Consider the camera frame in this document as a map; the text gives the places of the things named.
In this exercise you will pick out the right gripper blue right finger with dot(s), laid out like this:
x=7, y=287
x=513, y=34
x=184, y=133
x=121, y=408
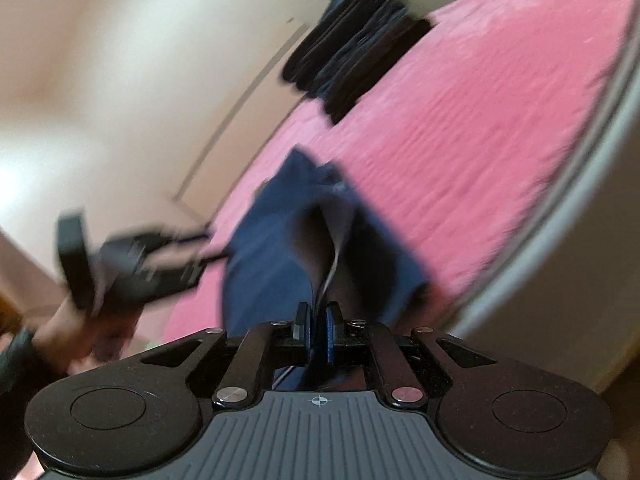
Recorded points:
x=358, y=355

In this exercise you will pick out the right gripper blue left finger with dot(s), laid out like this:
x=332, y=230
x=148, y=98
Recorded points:
x=264, y=358

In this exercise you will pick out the navy blue t-shirt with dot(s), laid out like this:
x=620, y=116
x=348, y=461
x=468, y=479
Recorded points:
x=308, y=237

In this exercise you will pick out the folded dark clothes stack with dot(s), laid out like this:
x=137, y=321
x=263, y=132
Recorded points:
x=353, y=46

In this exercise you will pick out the person's left hand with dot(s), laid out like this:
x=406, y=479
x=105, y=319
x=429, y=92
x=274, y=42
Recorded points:
x=71, y=334

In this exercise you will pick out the pink bed blanket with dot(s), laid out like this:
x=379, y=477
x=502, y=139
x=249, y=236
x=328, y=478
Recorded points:
x=455, y=145

